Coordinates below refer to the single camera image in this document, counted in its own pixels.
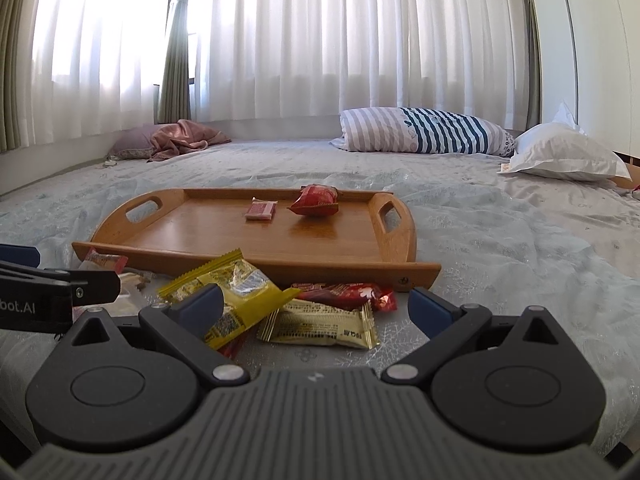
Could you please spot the red foil snack packet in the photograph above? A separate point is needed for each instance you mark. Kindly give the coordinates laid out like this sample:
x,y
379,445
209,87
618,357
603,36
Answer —
x,y
345,295

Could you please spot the wooden serving tray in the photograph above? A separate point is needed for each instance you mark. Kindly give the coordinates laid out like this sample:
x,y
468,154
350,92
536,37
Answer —
x,y
200,230

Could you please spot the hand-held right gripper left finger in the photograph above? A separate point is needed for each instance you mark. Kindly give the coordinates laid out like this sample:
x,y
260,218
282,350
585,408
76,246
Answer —
x,y
204,307

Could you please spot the brown cardboard box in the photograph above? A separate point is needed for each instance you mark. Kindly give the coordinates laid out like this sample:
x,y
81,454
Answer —
x,y
629,170

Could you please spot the red snack bag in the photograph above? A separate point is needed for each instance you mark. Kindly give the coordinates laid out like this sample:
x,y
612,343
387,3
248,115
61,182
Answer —
x,y
312,202

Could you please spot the yellow snack packet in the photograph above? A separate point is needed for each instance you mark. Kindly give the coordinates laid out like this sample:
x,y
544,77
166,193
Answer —
x,y
250,285

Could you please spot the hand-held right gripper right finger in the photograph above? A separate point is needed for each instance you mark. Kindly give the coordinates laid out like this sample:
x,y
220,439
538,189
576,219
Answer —
x,y
429,312

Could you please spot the grey-green curtain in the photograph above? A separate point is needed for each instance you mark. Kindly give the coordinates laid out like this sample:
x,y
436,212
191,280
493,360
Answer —
x,y
532,60
15,60
176,60

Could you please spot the pink snack packet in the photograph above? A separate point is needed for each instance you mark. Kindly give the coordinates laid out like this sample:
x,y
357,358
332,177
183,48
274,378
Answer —
x,y
261,211

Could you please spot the small pale item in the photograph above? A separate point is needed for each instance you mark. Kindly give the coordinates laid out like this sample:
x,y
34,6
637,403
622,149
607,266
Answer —
x,y
108,163

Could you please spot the red and white snack packet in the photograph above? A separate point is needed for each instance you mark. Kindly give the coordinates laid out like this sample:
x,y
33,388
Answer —
x,y
102,261

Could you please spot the white pillow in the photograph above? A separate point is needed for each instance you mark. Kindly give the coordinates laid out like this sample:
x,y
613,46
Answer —
x,y
560,155

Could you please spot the clear biscuit packet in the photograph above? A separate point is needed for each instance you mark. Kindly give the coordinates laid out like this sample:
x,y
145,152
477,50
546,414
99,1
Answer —
x,y
132,285

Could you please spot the white wardrobe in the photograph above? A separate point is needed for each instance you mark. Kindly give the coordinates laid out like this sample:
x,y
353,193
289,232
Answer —
x,y
590,35

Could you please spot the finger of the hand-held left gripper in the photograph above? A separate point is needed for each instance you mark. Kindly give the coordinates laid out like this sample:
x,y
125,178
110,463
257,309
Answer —
x,y
95,287
20,255

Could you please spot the printed white paper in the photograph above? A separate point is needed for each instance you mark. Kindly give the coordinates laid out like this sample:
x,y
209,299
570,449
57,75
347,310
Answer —
x,y
506,166

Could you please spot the white sheer curtain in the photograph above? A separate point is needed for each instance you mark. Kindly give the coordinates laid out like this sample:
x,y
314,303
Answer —
x,y
100,35
350,35

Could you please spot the pink blanket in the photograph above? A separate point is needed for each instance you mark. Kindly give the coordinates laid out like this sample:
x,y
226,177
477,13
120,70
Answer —
x,y
185,137

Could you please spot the mauve pillow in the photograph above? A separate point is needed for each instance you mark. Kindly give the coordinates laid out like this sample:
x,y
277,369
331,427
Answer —
x,y
132,142

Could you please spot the pale gold snack packet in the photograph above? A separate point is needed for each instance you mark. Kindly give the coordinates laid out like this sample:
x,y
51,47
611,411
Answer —
x,y
320,325

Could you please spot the blue striped pillow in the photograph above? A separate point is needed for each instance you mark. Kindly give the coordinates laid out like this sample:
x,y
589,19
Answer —
x,y
425,132

